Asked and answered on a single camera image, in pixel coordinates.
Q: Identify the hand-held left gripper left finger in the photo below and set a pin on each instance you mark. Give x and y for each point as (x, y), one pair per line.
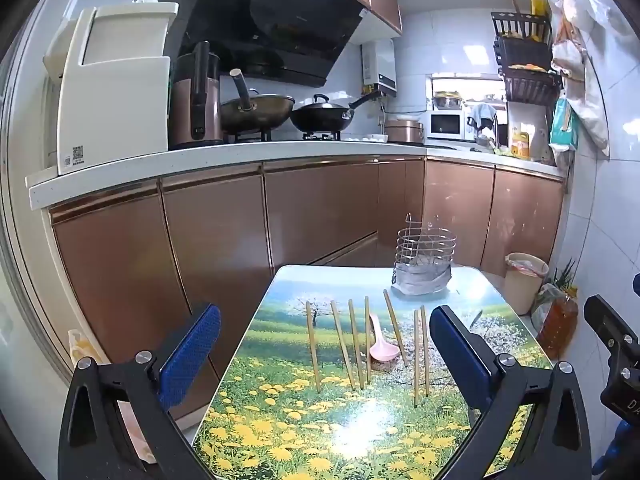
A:
(192, 355)

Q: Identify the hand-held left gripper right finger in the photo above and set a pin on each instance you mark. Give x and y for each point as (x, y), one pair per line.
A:
(457, 355)

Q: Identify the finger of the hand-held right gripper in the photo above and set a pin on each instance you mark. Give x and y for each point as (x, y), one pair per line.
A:
(607, 320)
(636, 281)

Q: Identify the wooden chopstick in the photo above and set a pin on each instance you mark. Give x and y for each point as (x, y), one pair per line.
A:
(342, 345)
(367, 330)
(425, 350)
(416, 360)
(314, 350)
(395, 327)
(356, 345)

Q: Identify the metal spoon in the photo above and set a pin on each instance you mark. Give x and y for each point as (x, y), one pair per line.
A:
(476, 319)

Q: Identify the pink plastic spoon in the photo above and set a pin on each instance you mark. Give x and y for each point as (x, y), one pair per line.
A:
(382, 350)

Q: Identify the bag with oil bottle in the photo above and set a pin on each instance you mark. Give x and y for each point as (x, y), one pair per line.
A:
(557, 325)

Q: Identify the blue plastic object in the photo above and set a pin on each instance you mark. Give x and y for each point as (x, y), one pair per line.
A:
(612, 447)

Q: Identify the green onions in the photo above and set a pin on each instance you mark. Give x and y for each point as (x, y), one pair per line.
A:
(565, 272)

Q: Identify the grey cloth pouch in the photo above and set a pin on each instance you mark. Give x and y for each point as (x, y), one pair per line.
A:
(420, 282)

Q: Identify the beige trash bin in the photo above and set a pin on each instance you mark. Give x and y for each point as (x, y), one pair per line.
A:
(522, 285)

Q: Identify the white plastic bag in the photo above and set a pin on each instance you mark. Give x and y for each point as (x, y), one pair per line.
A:
(85, 347)

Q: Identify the teal packet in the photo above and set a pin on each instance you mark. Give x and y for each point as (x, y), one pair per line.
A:
(564, 125)

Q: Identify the hanging plastic bags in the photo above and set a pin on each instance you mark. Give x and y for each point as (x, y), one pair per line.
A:
(590, 110)

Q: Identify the yellow oil bottle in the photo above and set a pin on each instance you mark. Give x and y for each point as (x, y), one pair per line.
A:
(521, 145)

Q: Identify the white kitchen countertop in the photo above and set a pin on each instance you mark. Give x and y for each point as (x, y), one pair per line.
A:
(150, 170)

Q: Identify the blue and white cloth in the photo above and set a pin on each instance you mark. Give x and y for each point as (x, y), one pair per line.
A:
(482, 115)

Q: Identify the brown rice cooker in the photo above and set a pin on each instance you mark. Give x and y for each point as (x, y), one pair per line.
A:
(404, 131)

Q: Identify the white microwave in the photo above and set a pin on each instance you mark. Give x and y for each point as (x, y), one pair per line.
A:
(444, 125)

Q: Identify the plate of eggs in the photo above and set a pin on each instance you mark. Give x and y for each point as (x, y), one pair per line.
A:
(367, 137)

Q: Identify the gas stove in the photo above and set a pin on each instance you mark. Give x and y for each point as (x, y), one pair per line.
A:
(280, 136)

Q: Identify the black dish rack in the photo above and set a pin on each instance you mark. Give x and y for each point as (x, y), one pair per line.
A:
(525, 55)

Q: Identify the bronze wok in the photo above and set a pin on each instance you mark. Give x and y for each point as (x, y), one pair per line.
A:
(260, 110)

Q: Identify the steel pot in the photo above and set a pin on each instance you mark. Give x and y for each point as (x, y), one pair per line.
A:
(447, 100)

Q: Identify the black wok with lid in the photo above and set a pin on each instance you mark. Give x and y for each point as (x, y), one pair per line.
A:
(320, 115)

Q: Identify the cream rice dispenser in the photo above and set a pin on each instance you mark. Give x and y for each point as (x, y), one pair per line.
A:
(115, 90)

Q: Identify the yellow roll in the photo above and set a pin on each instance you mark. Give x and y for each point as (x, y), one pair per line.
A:
(540, 10)

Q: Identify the white water heater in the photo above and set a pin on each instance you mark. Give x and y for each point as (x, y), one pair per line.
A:
(379, 67)

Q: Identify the wooden stick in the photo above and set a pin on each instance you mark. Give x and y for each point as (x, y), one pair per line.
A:
(515, 2)

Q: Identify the black range hood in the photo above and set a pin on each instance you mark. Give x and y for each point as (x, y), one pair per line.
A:
(270, 15)

